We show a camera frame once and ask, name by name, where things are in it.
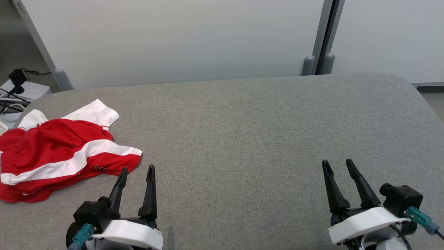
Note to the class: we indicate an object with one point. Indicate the white power strip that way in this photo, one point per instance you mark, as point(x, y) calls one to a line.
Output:
point(34, 91)

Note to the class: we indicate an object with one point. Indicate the grey partition post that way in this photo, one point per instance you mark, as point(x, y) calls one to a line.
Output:
point(333, 34)
point(41, 45)
point(321, 34)

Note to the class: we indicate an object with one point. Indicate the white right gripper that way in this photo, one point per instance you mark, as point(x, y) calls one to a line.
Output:
point(360, 224)

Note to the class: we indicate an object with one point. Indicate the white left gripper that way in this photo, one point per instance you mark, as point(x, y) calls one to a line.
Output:
point(131, 232)

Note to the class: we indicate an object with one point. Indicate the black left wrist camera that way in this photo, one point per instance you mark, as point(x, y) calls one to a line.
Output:
point(92, 213)

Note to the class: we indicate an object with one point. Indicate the red shorts white stripe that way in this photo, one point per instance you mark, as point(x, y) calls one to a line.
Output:
point(52, 152)

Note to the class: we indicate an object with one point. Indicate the black plug adapter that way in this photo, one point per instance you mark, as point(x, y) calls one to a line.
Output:
point(17, 79)

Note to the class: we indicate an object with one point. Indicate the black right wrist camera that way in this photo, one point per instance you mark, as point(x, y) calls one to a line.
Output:
point(402, 199)

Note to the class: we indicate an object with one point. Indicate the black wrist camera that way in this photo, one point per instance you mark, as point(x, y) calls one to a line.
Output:
point(92, 213)
point(402, 199)

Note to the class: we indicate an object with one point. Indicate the red jersey white sleeves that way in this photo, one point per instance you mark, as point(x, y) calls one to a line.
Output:
point(93, 113)

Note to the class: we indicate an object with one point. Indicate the grey skirting rail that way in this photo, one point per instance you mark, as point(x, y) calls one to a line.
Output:
point(428, 86)

